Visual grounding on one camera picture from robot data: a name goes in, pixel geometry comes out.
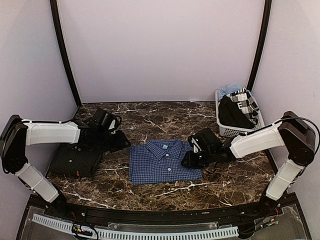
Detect blue checkered long sleeve shirt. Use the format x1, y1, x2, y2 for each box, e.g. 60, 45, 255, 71
129, 139, 202, 185

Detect light blue shirt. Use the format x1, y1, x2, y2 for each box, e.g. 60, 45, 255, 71
218, 82, 243, 101

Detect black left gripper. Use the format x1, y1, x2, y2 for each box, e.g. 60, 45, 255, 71
95, 128, 131, 153

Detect black garment in basket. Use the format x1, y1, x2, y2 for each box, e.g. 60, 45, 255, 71
218, 96, 255, 129

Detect white plastic laundry basket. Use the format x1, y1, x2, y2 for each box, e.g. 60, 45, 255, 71
215, 87, 265, 137

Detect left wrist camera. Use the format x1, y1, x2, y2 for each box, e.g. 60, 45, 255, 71
92, 108, 117, 130

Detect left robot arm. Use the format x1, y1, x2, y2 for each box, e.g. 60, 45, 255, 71
0, 114, 130, 218

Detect black front rail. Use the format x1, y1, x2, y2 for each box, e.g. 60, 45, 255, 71
27, 194, 298, 227

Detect left black corner post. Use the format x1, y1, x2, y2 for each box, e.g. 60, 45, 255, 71
49, 0, 82, 108

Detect folded black striped shirt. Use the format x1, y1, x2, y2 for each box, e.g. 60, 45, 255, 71
49, 143, 104, 178

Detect white slotted cable duct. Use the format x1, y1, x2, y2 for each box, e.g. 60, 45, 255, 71
31, 213, 239, 240

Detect black white plaid shirt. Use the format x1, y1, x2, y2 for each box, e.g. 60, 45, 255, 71
226, 87, 260, 125

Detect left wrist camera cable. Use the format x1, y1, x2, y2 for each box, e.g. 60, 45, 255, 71
108, 114, 123, 133

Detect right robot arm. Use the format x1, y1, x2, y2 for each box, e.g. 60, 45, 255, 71
180, 111, 320, 217

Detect right black corner post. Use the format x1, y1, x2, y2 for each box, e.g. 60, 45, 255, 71
246, 0, 272, 91

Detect black corner post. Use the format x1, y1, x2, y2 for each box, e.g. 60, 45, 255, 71
49, 0, 82, 108
246, 0, 272, 91

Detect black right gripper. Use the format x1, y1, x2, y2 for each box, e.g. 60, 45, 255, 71
181, 148, 216, 169

